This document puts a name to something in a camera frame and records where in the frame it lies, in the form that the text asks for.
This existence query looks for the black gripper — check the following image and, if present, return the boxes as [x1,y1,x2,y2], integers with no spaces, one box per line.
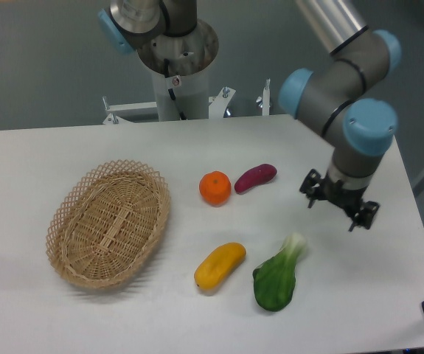
[299,169,380,232]

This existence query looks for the green bok choy vegetable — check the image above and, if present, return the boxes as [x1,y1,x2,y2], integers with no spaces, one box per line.
[252,232,307,312]

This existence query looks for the grey robot arm, blue caps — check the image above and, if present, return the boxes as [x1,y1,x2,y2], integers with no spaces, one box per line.
[97,1,401,229]

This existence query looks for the woven wicker basket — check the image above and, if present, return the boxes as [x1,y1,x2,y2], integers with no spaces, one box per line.
[46,160,170,289]

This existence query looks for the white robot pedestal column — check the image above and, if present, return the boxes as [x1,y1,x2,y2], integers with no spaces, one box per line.
[150,69,209,122]

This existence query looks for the yellow mango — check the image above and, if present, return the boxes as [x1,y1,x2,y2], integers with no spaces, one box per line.
[194,242,247,295]

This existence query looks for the white metal base frame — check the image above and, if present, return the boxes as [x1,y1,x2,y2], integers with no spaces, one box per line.
[101,77,274,125]

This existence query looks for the orange tangerine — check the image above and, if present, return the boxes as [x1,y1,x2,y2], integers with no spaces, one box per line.
[198,171,232,207]

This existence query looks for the purple sweet potato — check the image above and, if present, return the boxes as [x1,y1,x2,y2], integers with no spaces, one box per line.
[234,164,277,194]

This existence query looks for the black cable on pedestal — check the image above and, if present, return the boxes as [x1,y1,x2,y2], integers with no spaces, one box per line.
[163,58,189,121]

